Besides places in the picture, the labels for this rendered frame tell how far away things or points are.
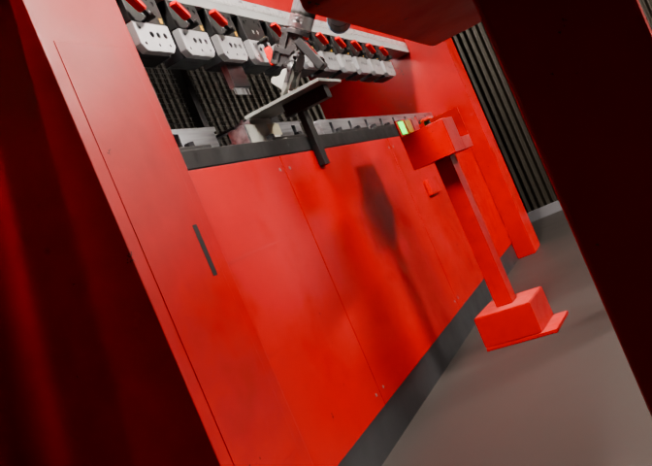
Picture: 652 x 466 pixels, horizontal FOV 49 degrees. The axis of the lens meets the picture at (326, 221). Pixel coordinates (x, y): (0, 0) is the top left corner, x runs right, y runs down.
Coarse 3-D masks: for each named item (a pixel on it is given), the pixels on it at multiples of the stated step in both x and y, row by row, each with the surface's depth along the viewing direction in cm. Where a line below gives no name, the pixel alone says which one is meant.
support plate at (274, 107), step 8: (312, 80) 205; (320, 80) 206; (328, 80) 211; (336, 80) 217; (296, 88) 207; (304, 88) 207; (312, 88) 212; (288, 96) 208; (296, 96) 213; (272, 104) 211; (280, 104) 215; (256, 112) 213; (264, 112) 216; (272, 112) 221; (280, 112) 227
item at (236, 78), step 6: (222, 66) 219; (228, 66) 220; (234, 66) 223; (240, 66) 227; (228, 72) 219; (234, 72) 222; (240, 72) 225; (228, 78) 219; (234, 78) 220; (240, 78) 224; (246, 78) 228; (228, 84) 220; (234, 84) 219; (240, 84) 222; (246, 84) 226; (234, 90) 219; (240, 90) 223; (246, 90) 227
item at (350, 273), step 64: (256, 192) 176; (320, 192) 209; (384, 192) 257; (256, 256) 165; (320, 256) 194; (384, 256) 234; (448, 256) 295; (512, 256) 402; (256, 320) 155; (320, 320) 180; (384, 320) 215; (448, 320) 265; (320, 384) 169; (384, 384) 198; (320, 448) 158; (384, 448) 185
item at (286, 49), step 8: (288, 32) 216; (296, 32) 214; (304, 32) 214; (280, 40) 219; (288, 40) 217; (280, 48) 215; (288, 48) 217; (296, 48) 216; (272, 56) 217; (280, 56) 216; (288, 56) 216; (296, 56) 214; (304, 56) 220; (280, 64) 216; (296, 64) 215
